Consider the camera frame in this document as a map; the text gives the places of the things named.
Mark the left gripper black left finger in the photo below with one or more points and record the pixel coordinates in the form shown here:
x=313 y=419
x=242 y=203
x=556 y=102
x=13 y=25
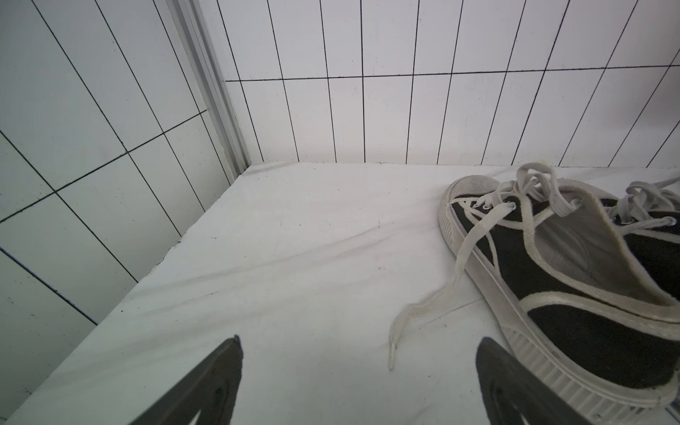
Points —
x=206 y=395

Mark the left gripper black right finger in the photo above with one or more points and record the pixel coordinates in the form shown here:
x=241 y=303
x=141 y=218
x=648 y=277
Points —
x=513 y=395

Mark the black white sneaker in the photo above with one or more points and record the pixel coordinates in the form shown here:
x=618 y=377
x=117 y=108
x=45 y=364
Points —
x=648 y=219
x=576 y=307

